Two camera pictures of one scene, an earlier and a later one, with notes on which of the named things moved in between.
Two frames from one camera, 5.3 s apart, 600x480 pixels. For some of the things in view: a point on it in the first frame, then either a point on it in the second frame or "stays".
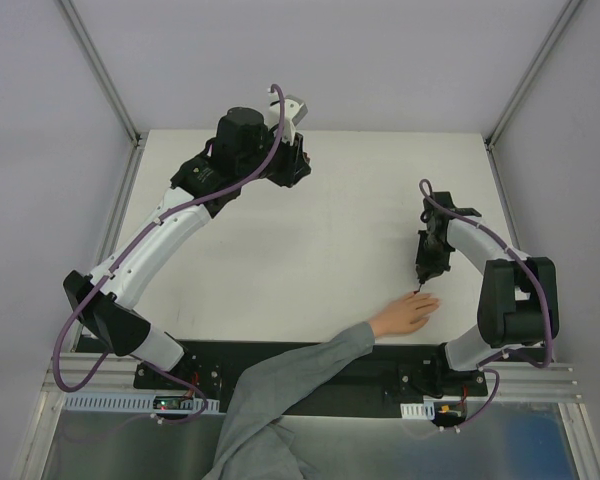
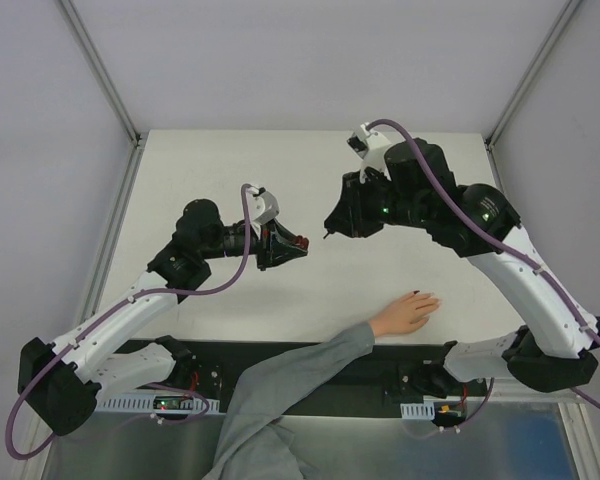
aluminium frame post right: (569, 10) stays
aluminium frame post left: (137, 137) stays
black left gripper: (294, 163) -> (263, 248)
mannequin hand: (405, 315) stays
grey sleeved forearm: (256, 442) stays
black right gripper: (431, 248) -> (359, 206)
